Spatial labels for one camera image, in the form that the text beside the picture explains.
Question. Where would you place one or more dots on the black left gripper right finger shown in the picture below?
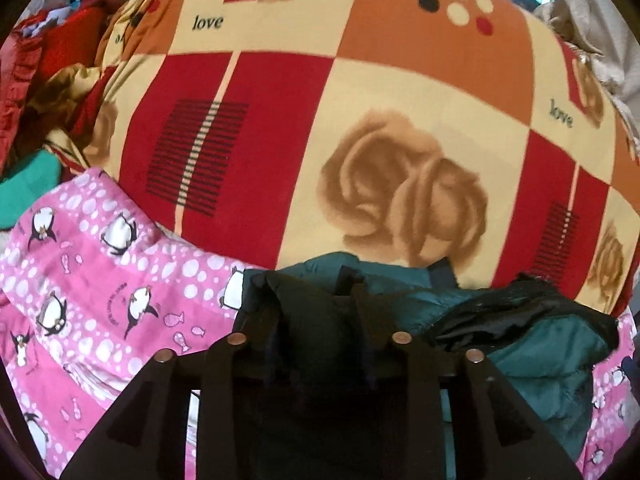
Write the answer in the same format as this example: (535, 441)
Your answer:
(438, 399)

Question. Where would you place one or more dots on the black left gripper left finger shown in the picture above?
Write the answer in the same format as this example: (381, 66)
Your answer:
(165, 409)

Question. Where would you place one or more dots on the dark green quilted down jacket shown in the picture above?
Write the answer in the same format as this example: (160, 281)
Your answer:
(359, 370)

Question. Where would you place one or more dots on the pink penguin print quilt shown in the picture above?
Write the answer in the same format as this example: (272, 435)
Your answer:
(91, 288)

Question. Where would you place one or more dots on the teal green garment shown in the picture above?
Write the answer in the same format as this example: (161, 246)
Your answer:
(26, 182)

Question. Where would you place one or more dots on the red cream rose patterned blanket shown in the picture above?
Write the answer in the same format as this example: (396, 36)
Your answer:
(401, 131)

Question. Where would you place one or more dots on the brown gold satin cloth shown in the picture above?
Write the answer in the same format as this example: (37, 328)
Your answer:
(77, 120)

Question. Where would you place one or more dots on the red folded cloth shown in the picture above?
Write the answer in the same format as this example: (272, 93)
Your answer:
(40, 46)

